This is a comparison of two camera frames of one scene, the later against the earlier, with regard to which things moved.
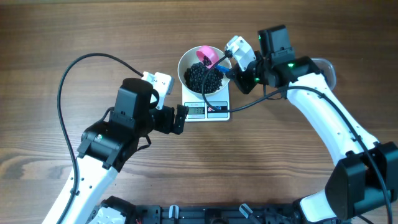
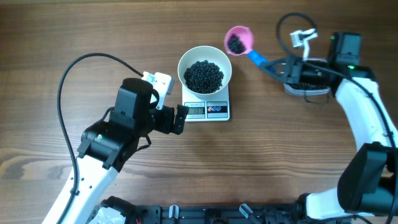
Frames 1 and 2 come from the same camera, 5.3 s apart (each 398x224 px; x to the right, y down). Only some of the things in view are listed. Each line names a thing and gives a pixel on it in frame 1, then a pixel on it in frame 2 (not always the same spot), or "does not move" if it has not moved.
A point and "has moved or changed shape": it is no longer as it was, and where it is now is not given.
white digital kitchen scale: [199, 111] does not move
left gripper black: [167, 126] does not move
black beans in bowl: [194, 74] does not move
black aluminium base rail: [207, 213] does not move
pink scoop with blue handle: [209, 56] has moved or changed shape
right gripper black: [240, 75] to [284, 78]
